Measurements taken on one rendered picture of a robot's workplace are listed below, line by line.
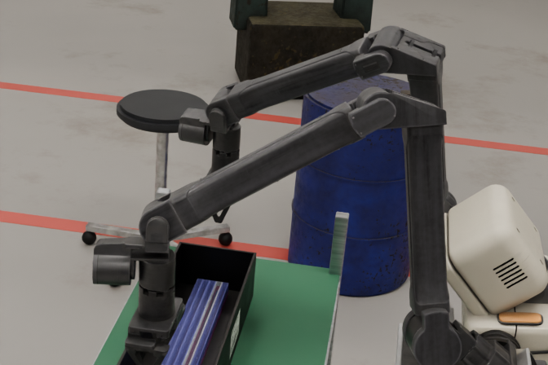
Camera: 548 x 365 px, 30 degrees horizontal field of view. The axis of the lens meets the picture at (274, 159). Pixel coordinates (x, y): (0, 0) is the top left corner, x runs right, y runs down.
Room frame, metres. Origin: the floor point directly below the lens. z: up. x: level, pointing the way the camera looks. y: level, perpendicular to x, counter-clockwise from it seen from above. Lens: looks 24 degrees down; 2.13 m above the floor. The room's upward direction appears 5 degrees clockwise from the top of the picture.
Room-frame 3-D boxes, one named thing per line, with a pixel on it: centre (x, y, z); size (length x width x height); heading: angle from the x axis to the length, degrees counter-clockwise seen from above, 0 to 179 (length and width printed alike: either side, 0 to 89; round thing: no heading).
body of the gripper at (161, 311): (1.38, 0.17, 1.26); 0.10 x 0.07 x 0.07; 174
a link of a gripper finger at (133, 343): (1.35, 0.17, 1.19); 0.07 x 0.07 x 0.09; 84
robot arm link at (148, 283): (1.38, 0.17, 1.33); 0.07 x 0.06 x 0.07; 94
